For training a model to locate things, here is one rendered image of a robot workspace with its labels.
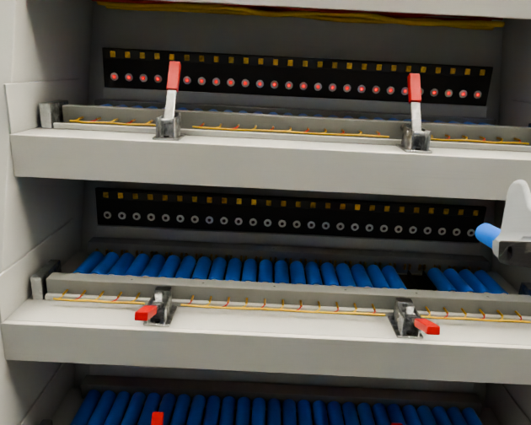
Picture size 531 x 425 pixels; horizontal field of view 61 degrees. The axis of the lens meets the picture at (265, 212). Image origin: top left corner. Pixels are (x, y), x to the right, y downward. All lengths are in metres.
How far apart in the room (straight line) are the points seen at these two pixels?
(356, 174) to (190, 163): 0.17
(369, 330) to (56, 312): 0.34
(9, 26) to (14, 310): 0.30
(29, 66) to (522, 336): 0.61
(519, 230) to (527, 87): 0.38
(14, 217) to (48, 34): 0.22
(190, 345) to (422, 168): 0.30
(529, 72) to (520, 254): 0.43
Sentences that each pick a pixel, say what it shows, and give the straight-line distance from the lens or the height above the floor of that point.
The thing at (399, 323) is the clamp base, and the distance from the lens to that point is 0.52.
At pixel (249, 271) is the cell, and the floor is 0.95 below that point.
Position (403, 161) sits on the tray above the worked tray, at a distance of 0.49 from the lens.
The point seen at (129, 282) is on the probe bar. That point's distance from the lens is 0.54.
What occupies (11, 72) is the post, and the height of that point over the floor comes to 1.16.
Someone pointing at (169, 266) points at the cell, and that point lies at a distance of 0.58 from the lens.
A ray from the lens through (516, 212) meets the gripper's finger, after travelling 0.36.
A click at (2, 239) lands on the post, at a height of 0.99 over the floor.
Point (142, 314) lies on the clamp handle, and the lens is 0.44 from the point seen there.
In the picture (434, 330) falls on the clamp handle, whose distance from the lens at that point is 0.45.
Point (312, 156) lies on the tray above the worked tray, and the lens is 0.48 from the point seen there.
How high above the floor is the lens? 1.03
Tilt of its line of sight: level
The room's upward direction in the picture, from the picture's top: 3 degrees clockwise
